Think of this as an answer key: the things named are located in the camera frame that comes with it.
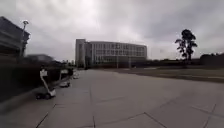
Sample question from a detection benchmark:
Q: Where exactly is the pale office building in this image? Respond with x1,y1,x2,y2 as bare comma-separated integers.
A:
74,38,148,69

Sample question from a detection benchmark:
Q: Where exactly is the grey concrete slab plaza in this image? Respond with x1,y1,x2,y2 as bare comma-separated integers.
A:
0,68,224,128

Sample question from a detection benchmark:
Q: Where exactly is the white kick scooter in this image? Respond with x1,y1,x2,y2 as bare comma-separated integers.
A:
35,68,57,101
58,68,72,89

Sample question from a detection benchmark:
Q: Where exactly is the grass lawn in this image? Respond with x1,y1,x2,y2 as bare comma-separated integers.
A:
99,67,224,84

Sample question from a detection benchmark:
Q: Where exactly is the tall dark tree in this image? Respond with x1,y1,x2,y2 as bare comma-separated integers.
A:
174,28,199,63

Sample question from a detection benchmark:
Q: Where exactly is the dark hedge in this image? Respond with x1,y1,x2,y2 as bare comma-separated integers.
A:
0,61,74,103

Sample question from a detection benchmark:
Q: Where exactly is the distant line of bushes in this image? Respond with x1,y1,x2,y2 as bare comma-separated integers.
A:
146,52,224,68

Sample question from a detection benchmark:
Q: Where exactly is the dark building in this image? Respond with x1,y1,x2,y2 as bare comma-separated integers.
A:
0,15,32,59

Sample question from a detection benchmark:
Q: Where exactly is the lamp post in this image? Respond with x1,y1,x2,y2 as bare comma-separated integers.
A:
19,19,30,59

